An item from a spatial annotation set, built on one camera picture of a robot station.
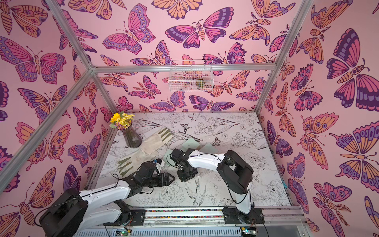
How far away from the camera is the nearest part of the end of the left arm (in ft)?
2.06

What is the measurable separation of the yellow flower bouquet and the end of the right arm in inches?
13.5

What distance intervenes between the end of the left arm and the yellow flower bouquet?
0.29 m

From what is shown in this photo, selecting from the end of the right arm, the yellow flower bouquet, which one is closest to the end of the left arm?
the end of the right arm

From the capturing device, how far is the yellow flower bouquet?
85 cm

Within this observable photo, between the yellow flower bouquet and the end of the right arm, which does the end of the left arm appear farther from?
the yellow flower bouquet

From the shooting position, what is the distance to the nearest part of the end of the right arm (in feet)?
2.14
